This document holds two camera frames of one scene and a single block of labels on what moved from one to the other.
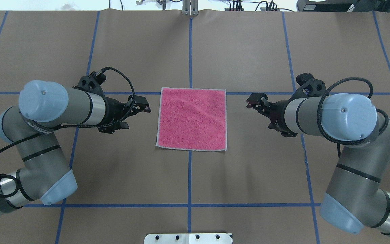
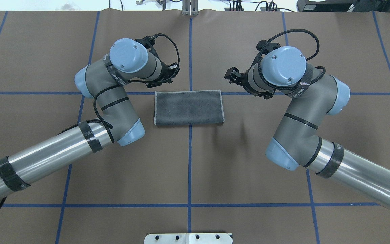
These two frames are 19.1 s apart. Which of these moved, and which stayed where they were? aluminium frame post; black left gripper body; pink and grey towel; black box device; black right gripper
Moved: black left gripper body; black right gripper; pink and grey towel
Stayed: aluminium frame post; black box device
